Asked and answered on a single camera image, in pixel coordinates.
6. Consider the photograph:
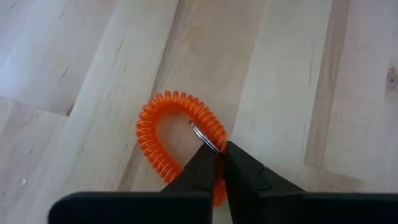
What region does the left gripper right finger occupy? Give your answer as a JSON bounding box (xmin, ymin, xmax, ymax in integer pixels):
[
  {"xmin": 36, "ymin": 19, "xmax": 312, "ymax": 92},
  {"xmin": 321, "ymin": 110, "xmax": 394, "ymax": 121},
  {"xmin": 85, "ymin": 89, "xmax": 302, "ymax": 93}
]
[{"xmin": 222, "ymin": 141, "xmax": 398, "ymax": 224}]

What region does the red coil wristband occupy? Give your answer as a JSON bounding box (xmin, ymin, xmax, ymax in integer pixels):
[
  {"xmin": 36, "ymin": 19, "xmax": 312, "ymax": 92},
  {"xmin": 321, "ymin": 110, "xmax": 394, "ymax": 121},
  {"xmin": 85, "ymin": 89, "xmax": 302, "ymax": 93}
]
[{"xmin": 136, "ymin": 90, "xmax": 228, "ymax": 208}]

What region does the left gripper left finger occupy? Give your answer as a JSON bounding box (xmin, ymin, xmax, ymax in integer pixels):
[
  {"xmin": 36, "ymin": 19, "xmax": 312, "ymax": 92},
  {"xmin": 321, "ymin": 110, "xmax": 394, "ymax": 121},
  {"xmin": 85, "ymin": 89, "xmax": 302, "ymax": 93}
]
[{"xmin": 48, "ymin": 142, "xmax": 218, "ymax": 224}]

